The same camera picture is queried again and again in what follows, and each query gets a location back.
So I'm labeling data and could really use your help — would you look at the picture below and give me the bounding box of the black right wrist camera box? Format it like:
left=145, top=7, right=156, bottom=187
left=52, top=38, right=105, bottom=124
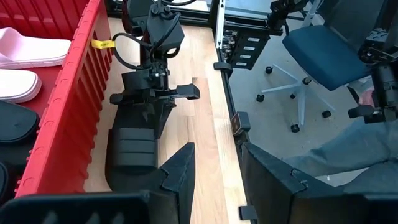
left=145, top=4, right=186, bottom=60

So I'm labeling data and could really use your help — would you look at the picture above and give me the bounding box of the white metal post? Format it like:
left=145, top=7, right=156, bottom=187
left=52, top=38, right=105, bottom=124
left=214, top=0, right=227, bottom=50

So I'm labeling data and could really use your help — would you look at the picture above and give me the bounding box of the pink slide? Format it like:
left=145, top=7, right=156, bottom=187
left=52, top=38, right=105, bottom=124
left=0, top=27, right=72, bottom=70
left=0, top=68, right=43, bottom=105

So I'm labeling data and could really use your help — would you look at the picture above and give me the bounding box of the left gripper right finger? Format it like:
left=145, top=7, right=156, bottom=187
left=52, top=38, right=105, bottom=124
left=241, top=142, right=365, bottom=224

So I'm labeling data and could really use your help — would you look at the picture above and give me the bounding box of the black ribbed-strap slide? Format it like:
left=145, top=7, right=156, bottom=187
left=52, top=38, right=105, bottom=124
left=104, top=101, right=170, bottom=193

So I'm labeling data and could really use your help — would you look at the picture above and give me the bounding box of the black table edge bracket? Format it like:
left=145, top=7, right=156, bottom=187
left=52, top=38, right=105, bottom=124
left=238, top=204, right=259, bottom=222
left=213, top=61, right=234, bottom=78

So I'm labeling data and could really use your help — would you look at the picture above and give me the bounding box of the small black camera box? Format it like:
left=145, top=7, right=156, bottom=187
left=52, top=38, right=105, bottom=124
left=230, top=111, right=251, bottom=137

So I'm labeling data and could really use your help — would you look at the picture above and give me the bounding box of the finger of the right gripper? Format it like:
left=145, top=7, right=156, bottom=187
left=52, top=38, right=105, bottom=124
left=136, top=101, right=157, bottom=126
left=156, top=98, right=174, bottom=140

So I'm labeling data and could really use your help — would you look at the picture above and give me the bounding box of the yellow bin tag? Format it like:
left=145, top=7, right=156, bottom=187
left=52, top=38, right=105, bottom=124
left=91, top=39, right=116, bottom=50

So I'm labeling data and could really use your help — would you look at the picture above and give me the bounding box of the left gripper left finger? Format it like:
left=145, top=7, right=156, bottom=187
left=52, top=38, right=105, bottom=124
left=149, top=142, right=197, bottom=224

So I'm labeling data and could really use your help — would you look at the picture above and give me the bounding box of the person's hand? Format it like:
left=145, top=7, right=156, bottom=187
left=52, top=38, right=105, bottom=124
left=358, top=89, right=376, bottom=107

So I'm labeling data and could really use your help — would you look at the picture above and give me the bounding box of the red plastic bin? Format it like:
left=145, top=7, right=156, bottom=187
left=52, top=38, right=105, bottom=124
left=0, top=0, right=113, bottom=206

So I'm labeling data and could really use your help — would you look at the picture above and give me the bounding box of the black labelled control box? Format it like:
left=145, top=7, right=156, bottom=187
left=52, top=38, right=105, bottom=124
left=221, top=29, right=271, bottom=72

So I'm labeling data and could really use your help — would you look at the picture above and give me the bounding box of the person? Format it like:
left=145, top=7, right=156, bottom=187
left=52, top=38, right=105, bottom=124
left=282, top=119, right=398, bottom=196

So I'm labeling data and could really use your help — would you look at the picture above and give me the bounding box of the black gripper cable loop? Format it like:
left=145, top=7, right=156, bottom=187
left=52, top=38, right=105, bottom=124
left=111, top=32, right=156, bottom=71

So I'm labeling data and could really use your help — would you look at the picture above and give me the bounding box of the blue office chair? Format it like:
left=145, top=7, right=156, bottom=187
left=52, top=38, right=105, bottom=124
left=255, top=0, right=398, bottom=134

